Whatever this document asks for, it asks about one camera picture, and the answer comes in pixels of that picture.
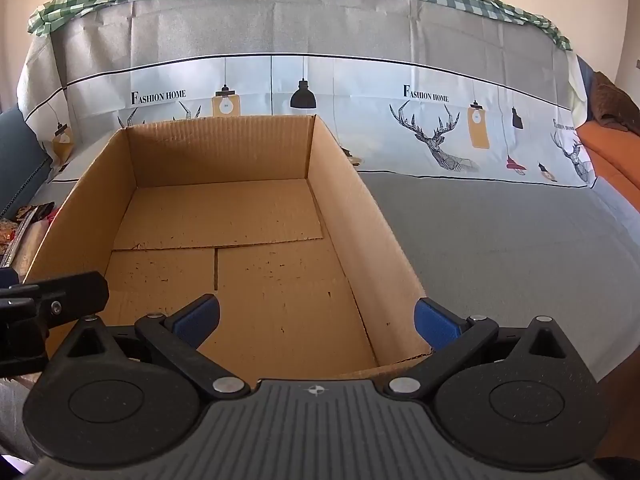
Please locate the brown blanket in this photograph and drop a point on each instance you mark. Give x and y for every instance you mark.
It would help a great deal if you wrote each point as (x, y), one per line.
(612, 107)

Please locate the grey deer print sofa cover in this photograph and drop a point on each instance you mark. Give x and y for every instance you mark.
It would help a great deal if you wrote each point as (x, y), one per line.
(463, 128)

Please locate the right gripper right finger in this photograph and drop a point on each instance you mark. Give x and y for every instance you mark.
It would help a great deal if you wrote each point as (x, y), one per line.
(454, 341)

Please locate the orange sofa cushion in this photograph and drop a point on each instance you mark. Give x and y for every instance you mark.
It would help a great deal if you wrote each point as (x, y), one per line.
(616, 157)

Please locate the brown cardboard box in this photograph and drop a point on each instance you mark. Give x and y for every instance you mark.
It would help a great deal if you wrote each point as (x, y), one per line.
(266, 213)

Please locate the black cracker package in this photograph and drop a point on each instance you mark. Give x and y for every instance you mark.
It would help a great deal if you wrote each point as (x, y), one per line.
(34, 212)

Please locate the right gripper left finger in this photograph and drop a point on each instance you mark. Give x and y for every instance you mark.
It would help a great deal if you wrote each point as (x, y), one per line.
(177, 337)

